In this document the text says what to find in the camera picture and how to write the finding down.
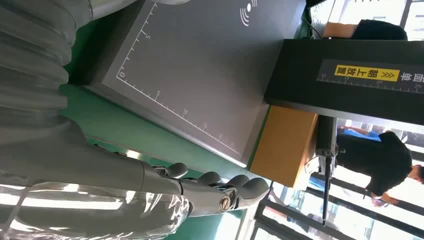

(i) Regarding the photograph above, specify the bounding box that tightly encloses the small brown background carton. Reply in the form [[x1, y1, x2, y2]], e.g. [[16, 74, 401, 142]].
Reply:
[[322, 21, 359, 39]]

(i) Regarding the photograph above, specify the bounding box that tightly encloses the black scanner column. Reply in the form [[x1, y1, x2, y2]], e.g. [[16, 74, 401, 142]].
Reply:
[[263, 39, 424, 126]]

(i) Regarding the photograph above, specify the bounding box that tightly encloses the person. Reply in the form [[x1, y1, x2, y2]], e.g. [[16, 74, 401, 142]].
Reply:
[[336, 125, 424, 208]]

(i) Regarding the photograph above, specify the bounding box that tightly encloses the dark grey scanner base plate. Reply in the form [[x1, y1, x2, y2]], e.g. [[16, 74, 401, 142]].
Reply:
[[84, 0, 307, 169]]

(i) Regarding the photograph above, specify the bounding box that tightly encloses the black bulky background object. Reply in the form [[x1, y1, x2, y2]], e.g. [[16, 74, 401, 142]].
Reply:
[[351, 19, 409, 41]]

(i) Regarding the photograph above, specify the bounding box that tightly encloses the brown cardboard box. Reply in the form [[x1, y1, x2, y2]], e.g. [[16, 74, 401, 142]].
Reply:
[[249, 105, 320, 189]]

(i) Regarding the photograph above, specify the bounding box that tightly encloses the yellow sticker on column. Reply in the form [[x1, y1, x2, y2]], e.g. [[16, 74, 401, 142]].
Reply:
[[333, 64, 401, 83]]

